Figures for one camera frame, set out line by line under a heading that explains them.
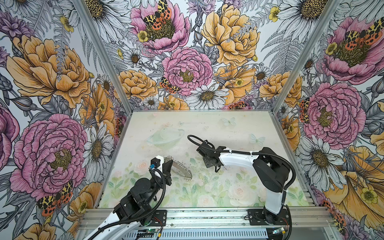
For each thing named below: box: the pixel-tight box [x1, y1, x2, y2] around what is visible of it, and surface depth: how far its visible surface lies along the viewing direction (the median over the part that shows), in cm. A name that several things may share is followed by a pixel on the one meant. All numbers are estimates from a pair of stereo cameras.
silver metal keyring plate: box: [163, 155, 193, 181], surface depth 75 cm
